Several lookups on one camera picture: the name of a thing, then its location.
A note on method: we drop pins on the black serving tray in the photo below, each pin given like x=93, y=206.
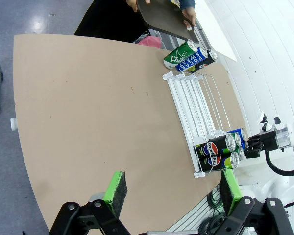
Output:
x=166, y=19

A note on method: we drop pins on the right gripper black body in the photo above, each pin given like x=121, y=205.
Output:
x=269, y=140

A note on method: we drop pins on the person's right hand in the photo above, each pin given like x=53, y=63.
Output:
x=133, y=5

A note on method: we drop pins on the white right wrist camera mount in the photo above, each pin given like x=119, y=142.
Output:
x=269, y=123

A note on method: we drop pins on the pink bag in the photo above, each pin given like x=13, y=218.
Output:
x=150, y=40

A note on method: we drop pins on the black Pepsi can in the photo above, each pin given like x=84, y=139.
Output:
x=216, y=147
x=203, y=64
x=215, y=162

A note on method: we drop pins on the clear acrylic can rack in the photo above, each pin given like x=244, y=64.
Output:
x=191, y=105

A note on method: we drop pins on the person's left hand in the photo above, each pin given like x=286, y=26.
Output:
x=189, y=16

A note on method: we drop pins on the blue Pocari Sweat can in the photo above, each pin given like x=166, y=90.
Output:
x=191, y=61
x=236, y=133
x=245, y=145

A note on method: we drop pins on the large white table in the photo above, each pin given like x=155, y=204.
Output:
x=218, y=36

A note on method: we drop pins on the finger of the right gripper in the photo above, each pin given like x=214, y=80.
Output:
x=252, y=153
x=254, y=142

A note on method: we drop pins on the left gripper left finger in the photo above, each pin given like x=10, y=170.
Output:
x=115, y=193

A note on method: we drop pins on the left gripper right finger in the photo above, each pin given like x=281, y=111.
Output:
x=231, y=193

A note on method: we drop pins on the person's left forearm denim sleeve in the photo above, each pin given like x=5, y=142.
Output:
x=187, y=3

